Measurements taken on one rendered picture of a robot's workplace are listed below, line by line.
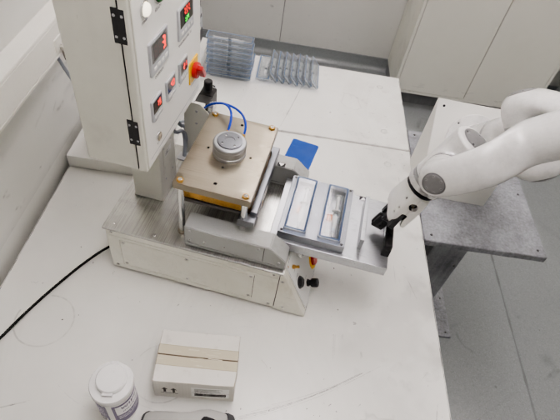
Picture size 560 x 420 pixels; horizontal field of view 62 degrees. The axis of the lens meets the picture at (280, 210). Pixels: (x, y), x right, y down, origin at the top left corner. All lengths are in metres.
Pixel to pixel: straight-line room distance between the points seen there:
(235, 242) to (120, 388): 0.39
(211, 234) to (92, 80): 0.42
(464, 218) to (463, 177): 0.77
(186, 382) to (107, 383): 0.16
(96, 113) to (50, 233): 0.59
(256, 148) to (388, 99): 1.05
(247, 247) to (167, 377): 0.33
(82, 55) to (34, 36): 0.47
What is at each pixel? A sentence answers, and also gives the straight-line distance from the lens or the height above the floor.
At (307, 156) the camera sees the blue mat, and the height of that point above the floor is 0.75.
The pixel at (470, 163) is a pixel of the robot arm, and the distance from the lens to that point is 0.92.
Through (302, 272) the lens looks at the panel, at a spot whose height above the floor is 0.83.
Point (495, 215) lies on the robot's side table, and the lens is 1.76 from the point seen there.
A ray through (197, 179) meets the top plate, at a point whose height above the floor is 1.11.
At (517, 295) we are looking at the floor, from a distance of 2.64.
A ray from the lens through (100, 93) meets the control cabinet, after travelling 0.93.
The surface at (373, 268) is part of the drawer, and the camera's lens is 1.15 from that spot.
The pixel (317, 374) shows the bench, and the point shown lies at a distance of 1.22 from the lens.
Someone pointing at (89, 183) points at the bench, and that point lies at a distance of 1.57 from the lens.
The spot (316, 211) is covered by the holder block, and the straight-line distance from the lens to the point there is 1.17.
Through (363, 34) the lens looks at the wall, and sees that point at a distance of 3.65.
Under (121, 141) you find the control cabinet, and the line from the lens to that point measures 0.98.
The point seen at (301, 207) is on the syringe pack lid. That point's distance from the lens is 1.16.
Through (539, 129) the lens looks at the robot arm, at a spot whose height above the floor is 1.40.
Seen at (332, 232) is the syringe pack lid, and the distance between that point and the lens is 1.12.
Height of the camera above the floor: 1.86
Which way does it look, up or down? 48 degrees down
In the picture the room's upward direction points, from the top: 11 degrees clockwise
